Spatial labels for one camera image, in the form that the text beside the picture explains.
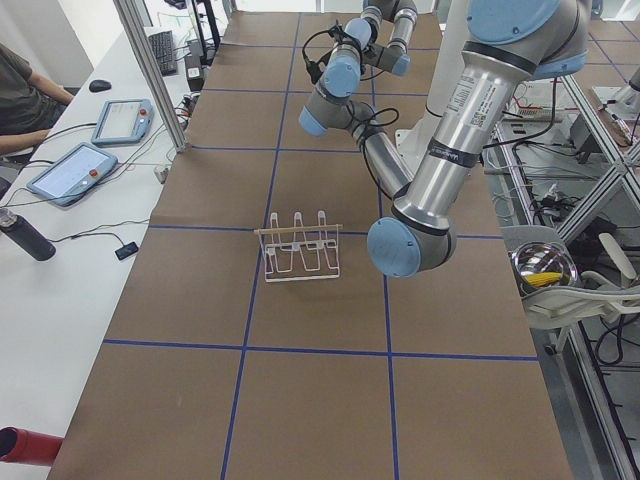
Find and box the aluminium frame post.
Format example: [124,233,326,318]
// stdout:
[113,0,187,153]

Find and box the black keyboard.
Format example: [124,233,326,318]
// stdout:
[147,31,178,76]

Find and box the blue teach pendant far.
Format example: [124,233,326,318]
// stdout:
[91,99,154,147]

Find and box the steel bowl with corn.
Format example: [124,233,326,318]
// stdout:
[510,242,579,296]

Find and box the black water bottle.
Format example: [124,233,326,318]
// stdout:
[1,208,56,261]

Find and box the white wire cup holder rack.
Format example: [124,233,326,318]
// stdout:
[253,210,343,283]

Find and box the red cylinder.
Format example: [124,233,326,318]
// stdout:
[1,427,63,467]

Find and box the blue teach pendant near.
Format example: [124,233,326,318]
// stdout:
[27,143,117,207]

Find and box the small black phone device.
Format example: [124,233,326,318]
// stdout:
[115,242,139,261]

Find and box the blue teach pendant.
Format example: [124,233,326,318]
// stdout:
[27,143,117,207]
[91,99,154,147]

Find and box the black computer mouse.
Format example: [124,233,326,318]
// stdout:
[89,79,112,93]

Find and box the seated person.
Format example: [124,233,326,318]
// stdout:
[1,44,74,154]

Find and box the white office chair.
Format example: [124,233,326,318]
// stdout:
[502,225,639,355]

